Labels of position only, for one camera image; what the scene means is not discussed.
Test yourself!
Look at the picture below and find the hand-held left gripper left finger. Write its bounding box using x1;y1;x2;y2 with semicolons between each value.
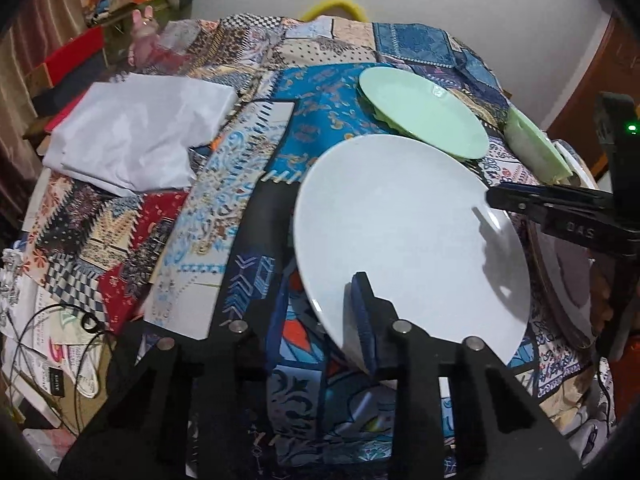
57;260;303;480

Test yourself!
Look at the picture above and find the white plate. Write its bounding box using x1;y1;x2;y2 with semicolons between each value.
293;134;532;376

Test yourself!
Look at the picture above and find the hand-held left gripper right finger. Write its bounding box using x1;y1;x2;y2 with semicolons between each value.
350;271;586;480

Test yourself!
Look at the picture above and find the dark grey box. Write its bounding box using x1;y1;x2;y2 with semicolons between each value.
32;80;108;116

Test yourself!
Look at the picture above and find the green bowl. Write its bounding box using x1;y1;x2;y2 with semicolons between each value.
504;107;575;185

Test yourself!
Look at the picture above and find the white bowl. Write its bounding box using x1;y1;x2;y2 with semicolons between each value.
527;142;611;353

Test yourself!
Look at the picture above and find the black cable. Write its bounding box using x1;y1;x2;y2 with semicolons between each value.
0;300;108;436

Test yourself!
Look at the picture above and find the white printed bag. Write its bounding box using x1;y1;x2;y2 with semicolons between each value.
20;310;118;401

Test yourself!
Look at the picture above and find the yellow curved foam bar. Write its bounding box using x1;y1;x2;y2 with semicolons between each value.
300;0;368;22

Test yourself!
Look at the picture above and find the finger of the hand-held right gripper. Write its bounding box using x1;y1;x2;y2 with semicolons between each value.
486;183;616;223

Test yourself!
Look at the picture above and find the striped brown curtain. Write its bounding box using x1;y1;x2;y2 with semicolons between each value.
0;0;86;221

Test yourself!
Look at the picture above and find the person's right hand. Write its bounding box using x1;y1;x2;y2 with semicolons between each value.
589;260;621;336

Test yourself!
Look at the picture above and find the white cloth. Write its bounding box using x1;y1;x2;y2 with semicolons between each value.
42;72;238;197

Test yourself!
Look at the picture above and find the red box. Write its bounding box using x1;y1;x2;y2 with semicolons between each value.
37;25;108;92

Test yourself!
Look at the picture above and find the pink rabbit toy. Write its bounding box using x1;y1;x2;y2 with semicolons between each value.
127;6;163;66

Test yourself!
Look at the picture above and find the patchwork blanket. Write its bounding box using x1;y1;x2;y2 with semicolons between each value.
20;14;618;480

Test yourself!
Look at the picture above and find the green plate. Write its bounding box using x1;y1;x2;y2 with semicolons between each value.
359;66;491;161

